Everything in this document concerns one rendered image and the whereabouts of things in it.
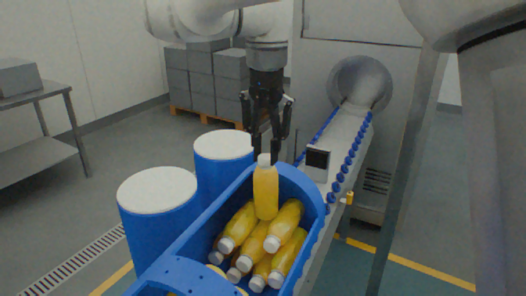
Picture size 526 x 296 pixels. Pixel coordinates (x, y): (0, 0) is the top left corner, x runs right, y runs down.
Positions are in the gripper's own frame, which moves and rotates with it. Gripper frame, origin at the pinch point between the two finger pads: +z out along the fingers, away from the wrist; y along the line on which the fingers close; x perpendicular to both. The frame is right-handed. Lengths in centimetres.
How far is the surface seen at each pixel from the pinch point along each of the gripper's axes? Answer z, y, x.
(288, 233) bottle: 21.0, -8.2, 3.3
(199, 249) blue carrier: 26.8, 12.8, 13.4
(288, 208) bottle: 19.1, -5.3, -3.9
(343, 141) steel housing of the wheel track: 39, -3, -92
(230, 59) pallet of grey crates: 42, 157, -244
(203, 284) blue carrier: 9.4, -3.7, 33.2
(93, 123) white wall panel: 119, 310, -168
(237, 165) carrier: 33, 30, -37
